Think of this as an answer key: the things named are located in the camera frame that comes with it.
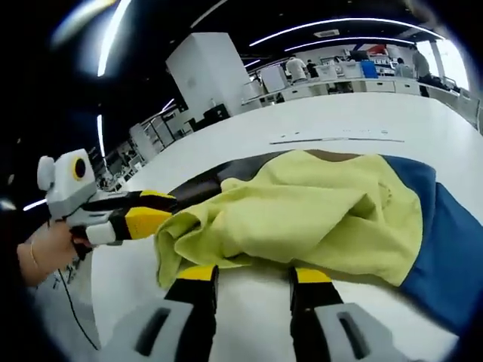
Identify white box appliance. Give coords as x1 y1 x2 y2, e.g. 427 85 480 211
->
260 65 286 94

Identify yellow blue black garment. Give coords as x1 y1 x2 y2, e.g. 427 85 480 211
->
155 149 483 337

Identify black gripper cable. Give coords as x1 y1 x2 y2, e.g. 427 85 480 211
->
56 266 101 351

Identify long curved ceiling light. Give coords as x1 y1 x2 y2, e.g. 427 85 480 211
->
248 17 443 48

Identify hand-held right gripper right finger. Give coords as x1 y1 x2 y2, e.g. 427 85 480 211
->
288 266 379 362

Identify person's left hand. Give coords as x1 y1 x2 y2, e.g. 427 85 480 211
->
32 221 92 282

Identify blue storage bin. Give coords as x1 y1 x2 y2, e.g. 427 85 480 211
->
360 60 379 79

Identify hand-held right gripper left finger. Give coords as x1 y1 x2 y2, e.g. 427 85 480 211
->
131 263 220 362

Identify black cabinet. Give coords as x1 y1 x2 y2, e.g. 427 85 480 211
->
203 105 229 124

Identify white counter cabinets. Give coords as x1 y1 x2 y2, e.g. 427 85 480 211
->
241 76 422 107

